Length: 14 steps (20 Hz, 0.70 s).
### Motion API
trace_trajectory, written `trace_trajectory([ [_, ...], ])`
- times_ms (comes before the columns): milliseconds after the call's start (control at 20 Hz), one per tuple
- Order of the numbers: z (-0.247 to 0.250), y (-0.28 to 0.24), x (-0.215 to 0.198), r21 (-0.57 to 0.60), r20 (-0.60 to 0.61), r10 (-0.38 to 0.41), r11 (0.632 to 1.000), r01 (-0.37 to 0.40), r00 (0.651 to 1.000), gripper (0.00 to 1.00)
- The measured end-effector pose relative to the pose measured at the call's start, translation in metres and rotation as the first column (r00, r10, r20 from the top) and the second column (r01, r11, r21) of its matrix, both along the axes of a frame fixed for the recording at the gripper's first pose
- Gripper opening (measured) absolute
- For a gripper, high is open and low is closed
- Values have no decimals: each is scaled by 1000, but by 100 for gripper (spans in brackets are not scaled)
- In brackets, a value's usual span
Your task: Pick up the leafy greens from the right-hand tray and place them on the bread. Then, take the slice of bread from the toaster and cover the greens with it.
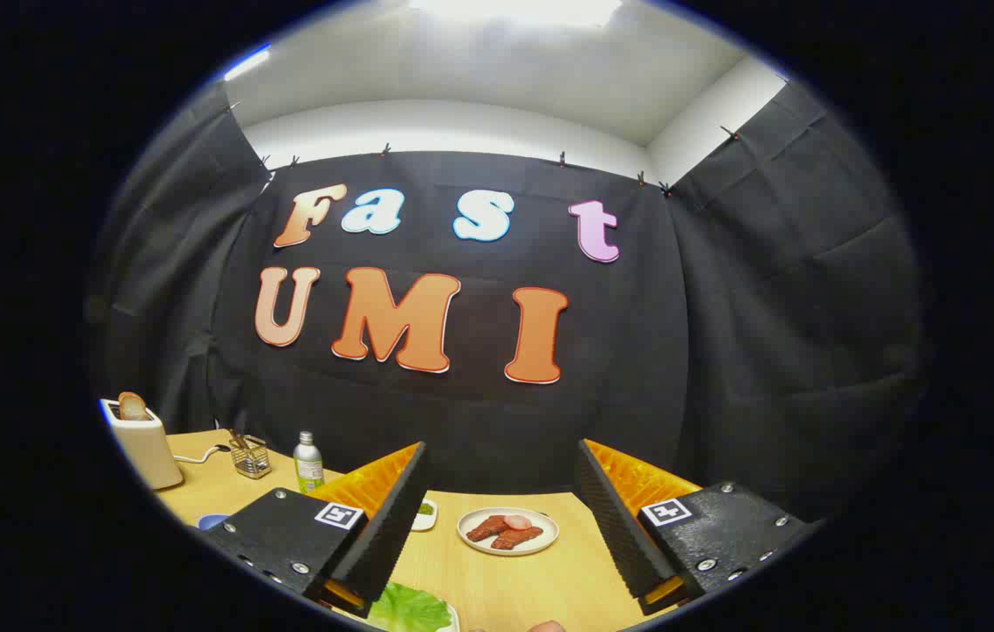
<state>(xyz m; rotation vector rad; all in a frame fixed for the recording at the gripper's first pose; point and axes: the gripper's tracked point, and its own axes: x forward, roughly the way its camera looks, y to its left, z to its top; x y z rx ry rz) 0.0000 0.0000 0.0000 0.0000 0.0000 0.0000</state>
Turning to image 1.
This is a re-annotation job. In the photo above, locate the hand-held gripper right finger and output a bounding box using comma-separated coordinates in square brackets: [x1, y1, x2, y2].
[573, 438, 825, 617]

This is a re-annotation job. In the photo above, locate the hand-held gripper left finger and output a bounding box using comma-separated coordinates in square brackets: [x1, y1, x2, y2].
[201, 441, 432, 619]

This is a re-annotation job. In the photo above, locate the green lettuce leaf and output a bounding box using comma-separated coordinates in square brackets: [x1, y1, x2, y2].
[365, 581, 454, 632]

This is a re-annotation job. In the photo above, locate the white round plate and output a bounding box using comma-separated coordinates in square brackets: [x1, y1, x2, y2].
[457, 506, 560, 557]

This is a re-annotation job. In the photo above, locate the silver bottle green label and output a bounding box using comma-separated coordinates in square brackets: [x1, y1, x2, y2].
[293, 430, 325, 494]

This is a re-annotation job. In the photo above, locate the black backdrop cloth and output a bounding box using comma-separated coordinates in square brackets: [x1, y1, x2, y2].
[89, 79, 928, 528]

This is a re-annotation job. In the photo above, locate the white toaster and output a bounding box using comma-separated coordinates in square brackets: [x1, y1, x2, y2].
[100, 397, 184, 491]

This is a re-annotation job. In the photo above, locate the metal wire mesh basket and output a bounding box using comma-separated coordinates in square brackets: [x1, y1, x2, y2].
[229, 430, 272, 479]

